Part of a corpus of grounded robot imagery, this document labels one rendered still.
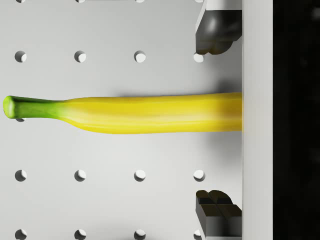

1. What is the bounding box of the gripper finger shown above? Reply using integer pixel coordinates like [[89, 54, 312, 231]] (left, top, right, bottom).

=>
[[195, 189, 243, 238], [194, 9, 243, 56]]

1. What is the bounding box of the banana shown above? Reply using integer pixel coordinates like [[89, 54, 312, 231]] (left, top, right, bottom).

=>
[[2, 91, 244, 135]]

